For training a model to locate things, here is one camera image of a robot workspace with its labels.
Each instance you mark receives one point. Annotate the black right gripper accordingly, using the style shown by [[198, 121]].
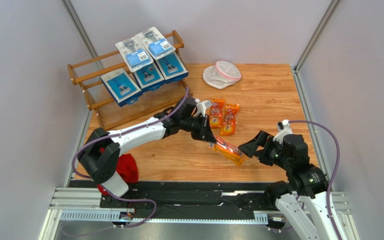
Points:
[[262, 148]]

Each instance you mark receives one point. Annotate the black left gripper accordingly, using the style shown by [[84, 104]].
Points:
[[205, 131]]

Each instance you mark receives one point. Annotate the orange Bic razor bag front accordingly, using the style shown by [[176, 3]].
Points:
[[228, 150]]

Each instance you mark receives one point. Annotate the orange bic razor bag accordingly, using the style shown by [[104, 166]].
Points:
[[228, 126], [216, 112], [228, 150]]

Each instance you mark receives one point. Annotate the large blue Harry's razor box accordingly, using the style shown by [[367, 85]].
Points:
[[149, 78]]

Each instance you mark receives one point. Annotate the small blue Harry's razor box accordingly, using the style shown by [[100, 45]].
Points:
[[121, 87]]

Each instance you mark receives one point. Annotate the gillette razor blister pack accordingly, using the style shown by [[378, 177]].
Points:
[[155, 43], [134, 54]]

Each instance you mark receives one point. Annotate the Gillette razor blister pack front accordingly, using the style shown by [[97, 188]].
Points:
[[134, 54]]

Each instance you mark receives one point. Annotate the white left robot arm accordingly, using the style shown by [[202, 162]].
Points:
[[100, 154]]

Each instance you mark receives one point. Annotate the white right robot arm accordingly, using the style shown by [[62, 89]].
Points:
[[305, 199]]

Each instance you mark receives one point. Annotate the blue Harry's box on shelf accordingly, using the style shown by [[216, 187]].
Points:
[[172, 68]]

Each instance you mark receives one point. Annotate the wooden two-tier shelf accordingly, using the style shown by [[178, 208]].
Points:
[[87, 74]]

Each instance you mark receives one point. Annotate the white mesh laundry bag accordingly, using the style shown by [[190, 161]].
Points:
[[222, 74]]

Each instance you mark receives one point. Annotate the red cloth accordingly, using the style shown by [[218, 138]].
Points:
[[126, 169]]

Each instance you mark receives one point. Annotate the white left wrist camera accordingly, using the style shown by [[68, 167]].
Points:
[[202, 106]]

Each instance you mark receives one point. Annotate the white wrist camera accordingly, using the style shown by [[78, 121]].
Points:
[[284, 129], [202, 106]]

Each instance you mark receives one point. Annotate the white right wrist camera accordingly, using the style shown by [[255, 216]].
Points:
[[284, 129]]

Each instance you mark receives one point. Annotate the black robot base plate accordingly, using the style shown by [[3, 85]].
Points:
[[187, 200]]

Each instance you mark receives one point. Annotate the aluminium frame rail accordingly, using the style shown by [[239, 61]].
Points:
[[80, 201]]

